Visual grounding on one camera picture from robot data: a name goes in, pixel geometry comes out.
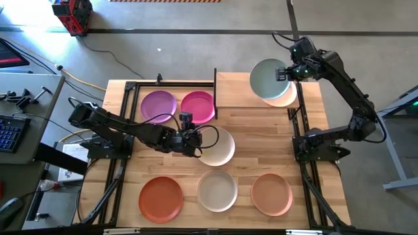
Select purple plate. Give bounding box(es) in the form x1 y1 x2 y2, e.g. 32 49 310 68
140 90 178 124

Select grey beige plate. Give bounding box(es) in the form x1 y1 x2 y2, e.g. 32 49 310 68
197 169 238 213

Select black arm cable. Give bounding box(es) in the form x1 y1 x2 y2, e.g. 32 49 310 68
271 31 388 144
129 112 221 158

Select magenta plate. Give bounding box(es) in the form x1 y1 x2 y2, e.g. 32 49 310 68
180 90 216 125

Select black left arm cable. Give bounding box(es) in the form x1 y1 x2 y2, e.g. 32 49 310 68
129 112 221 158

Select blue-grey metal stand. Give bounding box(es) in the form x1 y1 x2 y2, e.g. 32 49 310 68
377 85 418 191

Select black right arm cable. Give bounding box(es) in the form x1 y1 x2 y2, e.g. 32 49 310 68
271 31 388 144

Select grey desk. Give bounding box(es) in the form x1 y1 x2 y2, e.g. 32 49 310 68
0 72 66 165

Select salmon pink plate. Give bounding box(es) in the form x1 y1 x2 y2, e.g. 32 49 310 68
251 173 293 217

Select cream white plate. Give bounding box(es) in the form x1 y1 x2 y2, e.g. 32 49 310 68
195 126 236 167

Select black aluminium table frame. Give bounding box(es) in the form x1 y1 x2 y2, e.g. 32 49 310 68
72 74 353 235

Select black desk beam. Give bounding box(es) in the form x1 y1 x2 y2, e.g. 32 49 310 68
33 142 89 176

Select black keyboard blue keys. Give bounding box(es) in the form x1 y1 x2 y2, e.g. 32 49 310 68
0 114 32 154

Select sage green plate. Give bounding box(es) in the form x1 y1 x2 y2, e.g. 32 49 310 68
249 57 291 101

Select thin black power cable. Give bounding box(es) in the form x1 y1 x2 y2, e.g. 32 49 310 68
77 35 145 80

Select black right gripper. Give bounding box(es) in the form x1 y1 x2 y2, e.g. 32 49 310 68
275 62 315 82

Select red machine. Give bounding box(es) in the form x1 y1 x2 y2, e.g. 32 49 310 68
51 0 93 37

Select clear water bottle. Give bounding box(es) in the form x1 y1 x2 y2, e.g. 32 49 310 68
38 179 61 192

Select terracotta orange plate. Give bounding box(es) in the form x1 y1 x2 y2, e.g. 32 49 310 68
138 176 184 224

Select white cardboard box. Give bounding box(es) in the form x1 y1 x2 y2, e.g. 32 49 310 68
57 142 89 183

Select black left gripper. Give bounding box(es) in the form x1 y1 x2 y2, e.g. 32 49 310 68
171 129 204 157

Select yellow cable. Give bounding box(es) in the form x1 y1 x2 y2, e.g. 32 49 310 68
57 65 108 92

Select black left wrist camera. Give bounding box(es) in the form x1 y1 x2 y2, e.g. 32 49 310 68
178 111 196 132

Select dark computer screen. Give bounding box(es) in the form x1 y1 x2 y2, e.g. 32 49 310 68
0 38 30 69

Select black metal clamp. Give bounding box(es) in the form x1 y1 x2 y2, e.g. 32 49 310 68
0 86 53 110

